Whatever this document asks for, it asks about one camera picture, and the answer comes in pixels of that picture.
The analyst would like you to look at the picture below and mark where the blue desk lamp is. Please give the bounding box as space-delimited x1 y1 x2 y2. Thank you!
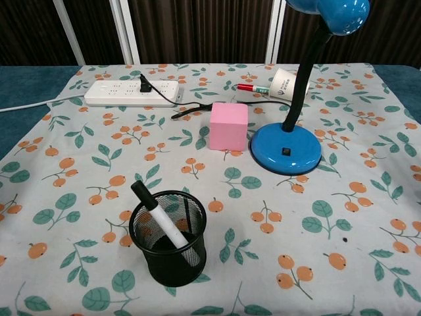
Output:
249 0 371 175

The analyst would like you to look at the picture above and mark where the pink cube block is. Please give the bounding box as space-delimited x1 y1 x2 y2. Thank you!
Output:
209 102 249 153

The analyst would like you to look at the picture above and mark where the floral fruit print tablecloth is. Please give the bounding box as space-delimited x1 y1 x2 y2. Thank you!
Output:
0 63 421 316

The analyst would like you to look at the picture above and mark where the black and white marker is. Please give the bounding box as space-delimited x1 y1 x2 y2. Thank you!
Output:
130 180 189 250

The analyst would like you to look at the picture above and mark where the red capped marker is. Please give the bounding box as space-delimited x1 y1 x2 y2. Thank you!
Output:
237 84 272 94

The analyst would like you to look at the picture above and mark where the white power strip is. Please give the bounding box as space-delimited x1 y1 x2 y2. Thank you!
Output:
84 80 184 108

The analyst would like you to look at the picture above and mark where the white paper cup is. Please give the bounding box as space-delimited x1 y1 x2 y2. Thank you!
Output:
268 68 310 102

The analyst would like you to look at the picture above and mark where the black mesh pen holder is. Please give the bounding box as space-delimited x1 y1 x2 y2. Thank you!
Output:
128 192 208 288

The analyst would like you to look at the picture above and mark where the black lamp plug and cord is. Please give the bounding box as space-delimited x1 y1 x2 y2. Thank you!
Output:
138 74 291 120

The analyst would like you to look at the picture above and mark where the white frame post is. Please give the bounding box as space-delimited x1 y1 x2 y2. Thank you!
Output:
264 0 287 65
52 0 86 66
109 0 141 65

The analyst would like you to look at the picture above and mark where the white power strip cable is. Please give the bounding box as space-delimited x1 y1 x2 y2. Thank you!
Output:
0 94 86 113

